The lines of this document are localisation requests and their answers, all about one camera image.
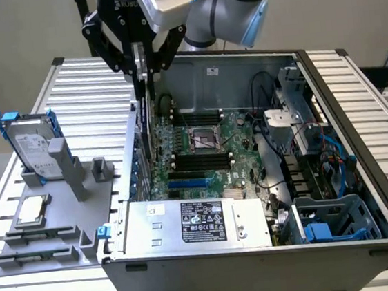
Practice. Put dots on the green RAM stick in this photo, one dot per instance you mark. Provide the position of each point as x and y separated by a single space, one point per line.
35 256

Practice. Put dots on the green motherboard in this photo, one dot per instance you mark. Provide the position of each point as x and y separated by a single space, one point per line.
214 171

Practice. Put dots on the silver power supply unit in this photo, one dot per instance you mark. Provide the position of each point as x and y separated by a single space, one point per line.
195 225

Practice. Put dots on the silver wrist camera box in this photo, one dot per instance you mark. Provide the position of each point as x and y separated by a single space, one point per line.
165 2

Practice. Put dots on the blue expansion slot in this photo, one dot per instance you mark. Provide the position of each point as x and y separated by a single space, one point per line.
187 184

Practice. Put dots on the blue disk caddy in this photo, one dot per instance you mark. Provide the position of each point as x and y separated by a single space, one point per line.
54 125

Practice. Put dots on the blue plastic clip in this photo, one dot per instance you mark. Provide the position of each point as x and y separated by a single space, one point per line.
104 231

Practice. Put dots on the small silver heatsink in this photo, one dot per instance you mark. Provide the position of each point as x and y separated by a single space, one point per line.
234 194

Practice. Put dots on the grey parts rack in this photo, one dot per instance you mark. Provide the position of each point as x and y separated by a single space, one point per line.
92 201

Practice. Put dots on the black upright post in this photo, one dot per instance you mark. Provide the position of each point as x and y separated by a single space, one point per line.
83 4

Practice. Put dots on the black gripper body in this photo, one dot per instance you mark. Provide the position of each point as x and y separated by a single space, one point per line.
121 17

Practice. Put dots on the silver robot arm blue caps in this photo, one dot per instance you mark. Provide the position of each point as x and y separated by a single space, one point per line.
225 13

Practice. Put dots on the CPU socket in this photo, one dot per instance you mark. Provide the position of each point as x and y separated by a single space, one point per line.
204 138

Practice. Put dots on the grey blue disk bay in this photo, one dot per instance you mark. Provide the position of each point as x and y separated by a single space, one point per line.
330 218

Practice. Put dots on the silver hard disk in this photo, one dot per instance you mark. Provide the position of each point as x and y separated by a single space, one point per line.
32 145

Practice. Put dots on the silver CPU chip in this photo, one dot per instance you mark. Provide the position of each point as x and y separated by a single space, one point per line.
32 209

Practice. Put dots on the black gpu card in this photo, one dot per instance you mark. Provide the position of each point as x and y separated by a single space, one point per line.
143 98

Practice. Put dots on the black open PC case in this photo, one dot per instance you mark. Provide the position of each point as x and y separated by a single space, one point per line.
249 271

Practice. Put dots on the metal drive cage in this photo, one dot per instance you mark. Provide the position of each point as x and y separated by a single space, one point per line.
299 120

